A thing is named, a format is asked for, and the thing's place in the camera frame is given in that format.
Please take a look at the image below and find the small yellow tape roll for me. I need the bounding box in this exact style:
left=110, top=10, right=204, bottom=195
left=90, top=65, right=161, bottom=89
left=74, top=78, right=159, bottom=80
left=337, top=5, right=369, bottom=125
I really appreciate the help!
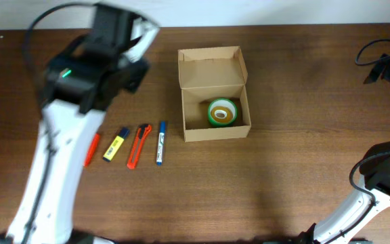
left=210, top=106, right=234, bottom=123

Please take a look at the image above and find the yellow highlighter marker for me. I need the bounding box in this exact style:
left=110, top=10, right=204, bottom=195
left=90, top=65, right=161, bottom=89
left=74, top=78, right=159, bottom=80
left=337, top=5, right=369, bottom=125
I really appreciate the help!
left=102, top=127, right=130, bottom=162

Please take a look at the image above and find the brown cardboard box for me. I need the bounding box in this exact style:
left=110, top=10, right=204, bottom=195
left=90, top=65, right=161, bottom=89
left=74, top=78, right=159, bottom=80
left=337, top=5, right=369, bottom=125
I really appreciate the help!
left=178, top=46, right=251, bottom=142

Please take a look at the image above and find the blue whiteboard marker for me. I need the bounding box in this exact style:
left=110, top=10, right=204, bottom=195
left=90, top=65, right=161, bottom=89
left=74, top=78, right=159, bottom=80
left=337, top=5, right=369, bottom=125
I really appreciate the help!
left=156, top=121, right=166, bottom=166

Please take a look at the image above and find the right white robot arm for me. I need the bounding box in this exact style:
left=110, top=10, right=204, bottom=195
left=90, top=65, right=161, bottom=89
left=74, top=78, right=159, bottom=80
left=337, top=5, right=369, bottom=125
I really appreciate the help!
left=289, top=141, right=390, bottom=244

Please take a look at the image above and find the green tape roll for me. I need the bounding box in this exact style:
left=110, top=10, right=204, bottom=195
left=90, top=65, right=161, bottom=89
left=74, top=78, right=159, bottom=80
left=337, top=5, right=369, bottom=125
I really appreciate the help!
left=208, top=98, right=238, bottom=127

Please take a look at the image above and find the orange utility knife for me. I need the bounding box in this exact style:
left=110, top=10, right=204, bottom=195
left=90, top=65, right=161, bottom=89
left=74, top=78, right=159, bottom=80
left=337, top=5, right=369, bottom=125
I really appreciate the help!
left=127, top=124, right=152, bottom=169

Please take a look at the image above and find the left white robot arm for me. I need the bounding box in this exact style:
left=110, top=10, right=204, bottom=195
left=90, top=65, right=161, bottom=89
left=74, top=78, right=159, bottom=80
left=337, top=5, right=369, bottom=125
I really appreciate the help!
left=0, top=2, right=160, bottom=243

